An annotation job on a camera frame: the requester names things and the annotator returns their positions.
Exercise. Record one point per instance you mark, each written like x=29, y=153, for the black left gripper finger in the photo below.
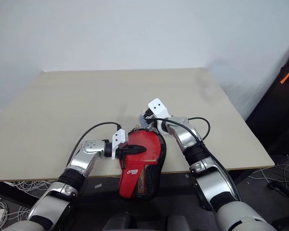
x=135, y=147
x=135, y=152

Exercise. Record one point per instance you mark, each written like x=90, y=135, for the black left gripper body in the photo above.
x=120, y=151

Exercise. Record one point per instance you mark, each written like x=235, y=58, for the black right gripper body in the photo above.
x=148, y=113

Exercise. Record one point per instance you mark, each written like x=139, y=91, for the white blue plush zipper charm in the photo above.
x=143, y=120

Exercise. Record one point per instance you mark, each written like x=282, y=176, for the red black paddle case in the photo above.
x=132, y=178

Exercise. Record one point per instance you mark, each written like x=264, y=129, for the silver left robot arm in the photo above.
x=62, y=190

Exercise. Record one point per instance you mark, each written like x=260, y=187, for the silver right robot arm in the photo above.
x=212, y=178

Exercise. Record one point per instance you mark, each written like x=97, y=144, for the small white paper scrap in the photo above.
x=98, y=186

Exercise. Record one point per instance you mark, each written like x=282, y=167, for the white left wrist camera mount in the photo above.
x=119, y=139

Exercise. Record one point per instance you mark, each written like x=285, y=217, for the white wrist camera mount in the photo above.
x=159, y=108
x=119, y=139

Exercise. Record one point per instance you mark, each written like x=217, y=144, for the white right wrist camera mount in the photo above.
x=159, y=108

